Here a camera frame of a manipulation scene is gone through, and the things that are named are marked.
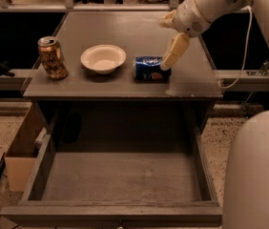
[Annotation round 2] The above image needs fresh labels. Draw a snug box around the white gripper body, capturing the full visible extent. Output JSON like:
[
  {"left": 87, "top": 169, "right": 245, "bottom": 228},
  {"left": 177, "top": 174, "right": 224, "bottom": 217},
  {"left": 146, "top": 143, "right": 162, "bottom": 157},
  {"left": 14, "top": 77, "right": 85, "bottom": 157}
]
[{"left": 173, "top": 0, "right": 211, "bottom": 38}]

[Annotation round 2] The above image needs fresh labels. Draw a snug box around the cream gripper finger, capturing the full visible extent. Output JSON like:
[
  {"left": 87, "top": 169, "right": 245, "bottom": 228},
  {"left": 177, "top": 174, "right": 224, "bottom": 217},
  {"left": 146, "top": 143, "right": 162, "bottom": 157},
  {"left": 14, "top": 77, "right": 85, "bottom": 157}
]
[
  {"left": 160, "top": 32, "right": 190, "bottom": 71},
  {"left": 158, "top": 10, "right": 176, "bottom": 29}
]

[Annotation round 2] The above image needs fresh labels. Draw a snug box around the blue pepsi can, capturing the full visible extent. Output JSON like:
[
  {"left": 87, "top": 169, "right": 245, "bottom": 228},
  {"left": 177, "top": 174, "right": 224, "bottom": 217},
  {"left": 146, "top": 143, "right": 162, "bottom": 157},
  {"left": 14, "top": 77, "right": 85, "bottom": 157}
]
[{"left": 133, "top": 56, "right": 172, "bottom": 81}]

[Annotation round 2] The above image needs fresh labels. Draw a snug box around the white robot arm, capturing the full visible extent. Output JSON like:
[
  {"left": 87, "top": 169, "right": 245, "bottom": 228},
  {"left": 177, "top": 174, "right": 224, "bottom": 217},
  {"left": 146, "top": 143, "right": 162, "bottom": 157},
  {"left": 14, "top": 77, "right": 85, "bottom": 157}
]
[{"left": 160, "top": 0, "right": 269, "bottom": 229}]

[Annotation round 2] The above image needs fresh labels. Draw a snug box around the gold beverage can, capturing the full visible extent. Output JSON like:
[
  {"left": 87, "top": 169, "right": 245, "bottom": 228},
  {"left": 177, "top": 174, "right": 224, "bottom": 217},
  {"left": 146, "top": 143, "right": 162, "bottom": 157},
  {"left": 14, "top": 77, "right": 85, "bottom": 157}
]
[{"left": 37, "top": 36, "right": 68, "bottom": 80}]

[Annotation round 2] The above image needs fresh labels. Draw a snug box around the grey open top drawer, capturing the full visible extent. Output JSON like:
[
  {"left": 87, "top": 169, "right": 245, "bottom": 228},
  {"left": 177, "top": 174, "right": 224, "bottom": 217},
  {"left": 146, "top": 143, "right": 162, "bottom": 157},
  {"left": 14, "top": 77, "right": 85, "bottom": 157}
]
[{"left": 1, "top": 131, "right": 222, "bottom": 228}]

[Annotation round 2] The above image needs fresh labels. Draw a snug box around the white paper bowl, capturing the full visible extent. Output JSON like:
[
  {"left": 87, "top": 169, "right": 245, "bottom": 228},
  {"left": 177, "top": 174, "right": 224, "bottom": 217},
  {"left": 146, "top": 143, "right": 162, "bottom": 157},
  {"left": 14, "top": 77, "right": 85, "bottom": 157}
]
[{"left": 80, "top": 45, "right": 126, "bottom": 74}]

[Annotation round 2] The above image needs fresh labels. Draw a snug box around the grey cabinet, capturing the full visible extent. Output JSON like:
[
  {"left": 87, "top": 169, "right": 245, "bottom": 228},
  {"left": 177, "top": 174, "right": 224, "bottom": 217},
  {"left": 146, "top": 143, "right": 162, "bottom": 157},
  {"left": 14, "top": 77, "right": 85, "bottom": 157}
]
[{"left": 25, "top": 11, "right": 221, "bottom": 143}]

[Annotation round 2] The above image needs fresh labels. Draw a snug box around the cardboard box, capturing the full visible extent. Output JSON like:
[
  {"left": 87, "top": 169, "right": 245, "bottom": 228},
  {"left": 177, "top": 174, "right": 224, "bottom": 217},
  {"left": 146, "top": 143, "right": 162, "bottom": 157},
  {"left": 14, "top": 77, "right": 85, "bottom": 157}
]
[{"left": 5, "top": 105, "right": 44, "bottom": 192}]

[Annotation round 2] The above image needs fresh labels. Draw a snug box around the white cable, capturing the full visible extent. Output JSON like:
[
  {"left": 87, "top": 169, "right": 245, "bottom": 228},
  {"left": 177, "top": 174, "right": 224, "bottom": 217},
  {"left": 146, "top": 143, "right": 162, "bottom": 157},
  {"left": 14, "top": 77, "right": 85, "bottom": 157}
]
[{"left": 219, "top": 5, "right": 253, "bottom": 92}]

